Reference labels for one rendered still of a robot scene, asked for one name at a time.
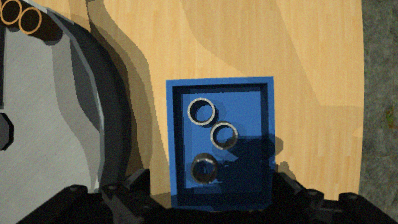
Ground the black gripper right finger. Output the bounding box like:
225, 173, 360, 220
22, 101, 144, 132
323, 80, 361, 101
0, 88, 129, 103
247, 172, 398, 224

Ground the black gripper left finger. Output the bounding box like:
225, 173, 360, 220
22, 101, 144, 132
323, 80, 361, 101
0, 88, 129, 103
16, 168, 184, 224

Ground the blue crate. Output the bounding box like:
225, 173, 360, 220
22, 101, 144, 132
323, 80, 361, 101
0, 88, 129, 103
166, 76, 275, 211

